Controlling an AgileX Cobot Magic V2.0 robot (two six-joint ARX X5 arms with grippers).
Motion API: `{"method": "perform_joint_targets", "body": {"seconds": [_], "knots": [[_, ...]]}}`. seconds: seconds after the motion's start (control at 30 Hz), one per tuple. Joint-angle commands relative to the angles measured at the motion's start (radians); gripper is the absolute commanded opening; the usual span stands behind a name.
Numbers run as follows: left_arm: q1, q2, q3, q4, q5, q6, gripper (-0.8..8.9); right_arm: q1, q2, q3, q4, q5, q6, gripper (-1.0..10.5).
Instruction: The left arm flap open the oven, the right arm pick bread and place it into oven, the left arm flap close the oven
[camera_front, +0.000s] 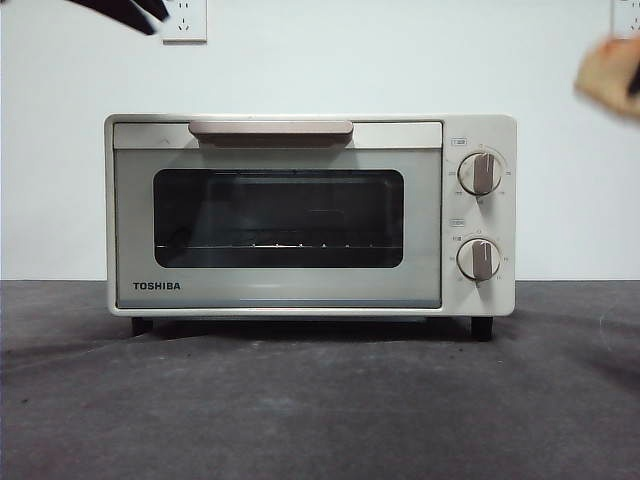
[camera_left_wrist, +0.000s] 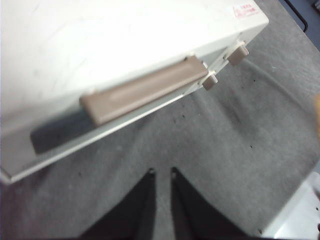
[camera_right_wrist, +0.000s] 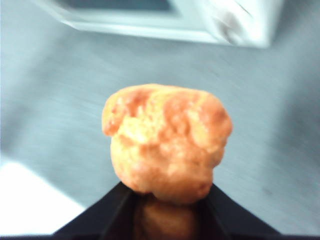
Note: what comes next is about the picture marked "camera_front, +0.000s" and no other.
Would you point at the white wall socket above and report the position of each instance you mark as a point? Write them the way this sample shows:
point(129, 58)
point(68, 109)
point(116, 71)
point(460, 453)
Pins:
point(625, 15)
point(184, 22)

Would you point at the cream Toshiba toaster oven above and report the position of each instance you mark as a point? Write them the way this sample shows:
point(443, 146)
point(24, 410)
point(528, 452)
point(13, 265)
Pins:
point(505, 215)

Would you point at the orange-brown bread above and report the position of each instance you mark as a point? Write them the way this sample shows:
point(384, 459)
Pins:
point(600, 75)

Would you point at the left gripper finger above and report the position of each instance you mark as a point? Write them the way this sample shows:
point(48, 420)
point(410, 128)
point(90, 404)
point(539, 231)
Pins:
point(120, 12)
point(155, 9)

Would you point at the cream oven knob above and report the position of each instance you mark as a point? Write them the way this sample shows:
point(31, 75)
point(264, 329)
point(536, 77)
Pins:
point(480, 260)
point(481, 173)

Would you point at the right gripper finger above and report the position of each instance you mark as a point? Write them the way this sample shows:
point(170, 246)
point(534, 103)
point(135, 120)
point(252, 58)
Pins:
point(634, 80)

